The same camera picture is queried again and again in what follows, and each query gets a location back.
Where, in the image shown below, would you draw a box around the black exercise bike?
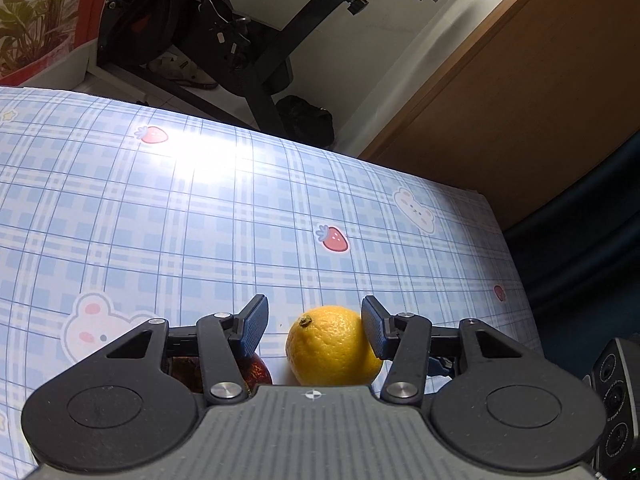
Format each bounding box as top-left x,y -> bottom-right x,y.
94,0 -> 459,149

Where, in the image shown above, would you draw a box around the red illustrated wall poster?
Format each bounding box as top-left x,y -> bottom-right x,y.
1,0 -> 106,89

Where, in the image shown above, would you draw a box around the blue plaid tablecloth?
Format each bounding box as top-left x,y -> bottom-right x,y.
1,88 -> 540,479

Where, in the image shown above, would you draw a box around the wooden cabinet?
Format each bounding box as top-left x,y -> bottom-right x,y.
362,0 -> 639,226

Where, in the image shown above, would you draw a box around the red apple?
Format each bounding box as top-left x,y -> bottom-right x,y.
168,353 -> 272,393

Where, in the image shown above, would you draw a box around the yellow lemon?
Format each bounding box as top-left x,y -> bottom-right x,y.
285,306 -> 383,387

